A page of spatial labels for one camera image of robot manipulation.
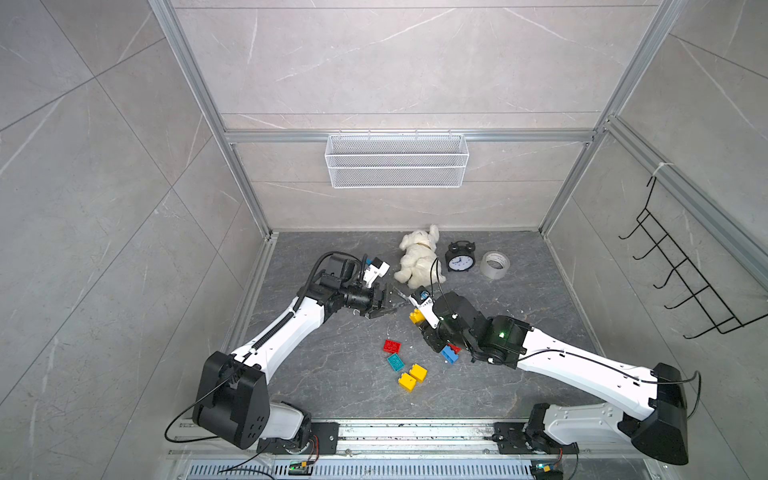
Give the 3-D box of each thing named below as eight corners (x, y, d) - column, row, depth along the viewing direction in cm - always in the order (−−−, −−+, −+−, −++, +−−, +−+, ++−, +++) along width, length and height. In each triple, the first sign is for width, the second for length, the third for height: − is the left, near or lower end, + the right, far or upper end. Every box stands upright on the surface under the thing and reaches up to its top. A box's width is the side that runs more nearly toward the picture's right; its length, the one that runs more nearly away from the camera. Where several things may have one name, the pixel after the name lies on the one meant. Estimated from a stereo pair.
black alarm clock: (445, 272, 109) (450, 253, 100) (443, 260, 113) (448, 240, 104) (471, 272, 109) (478, 253, 100) (468, 260, 113) (475, 240, 104)
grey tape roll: (482, 278, 108) (485, 271, 105) (477, 258, 114) (480, 251, 111) (510, 278, 108) (513, 271, 105) (503, 258, 114) (507, 251, 111)
